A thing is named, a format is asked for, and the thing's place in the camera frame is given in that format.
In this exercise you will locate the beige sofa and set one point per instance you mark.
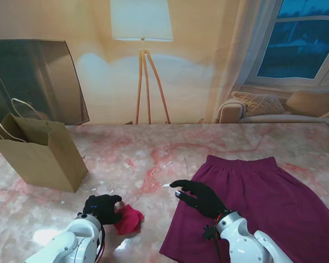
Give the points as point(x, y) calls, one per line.
point(263, 117)

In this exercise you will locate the plain tan cushion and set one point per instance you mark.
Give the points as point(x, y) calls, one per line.
point(309, 102)

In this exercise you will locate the cream knitted cushion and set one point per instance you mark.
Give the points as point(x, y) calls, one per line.
point(257, 102)

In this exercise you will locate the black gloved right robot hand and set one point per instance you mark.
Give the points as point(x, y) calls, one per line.
point(205, 200)

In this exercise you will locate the dark grey flat screen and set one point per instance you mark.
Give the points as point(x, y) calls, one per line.
point(30, 71)

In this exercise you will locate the magenta shorts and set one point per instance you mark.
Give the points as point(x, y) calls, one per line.
point(263, 208)

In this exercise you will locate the white framed window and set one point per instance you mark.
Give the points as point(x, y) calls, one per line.
point(299, 46)

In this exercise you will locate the white tripod floor lamp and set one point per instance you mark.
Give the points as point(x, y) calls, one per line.
point(141, 22)

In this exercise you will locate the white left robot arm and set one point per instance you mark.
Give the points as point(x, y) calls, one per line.
point(68, 241)

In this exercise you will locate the red ankle sock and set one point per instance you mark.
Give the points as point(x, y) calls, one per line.
point(129, 220)

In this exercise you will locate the sheer white curtain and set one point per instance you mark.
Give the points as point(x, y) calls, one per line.
point(244, 54)

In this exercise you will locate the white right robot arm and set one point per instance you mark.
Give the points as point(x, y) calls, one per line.
point(246, 241)

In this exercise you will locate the kraft paper bag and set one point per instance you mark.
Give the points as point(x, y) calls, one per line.
point(35, 164)

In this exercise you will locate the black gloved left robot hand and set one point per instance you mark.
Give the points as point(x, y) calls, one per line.
point(102, 209)

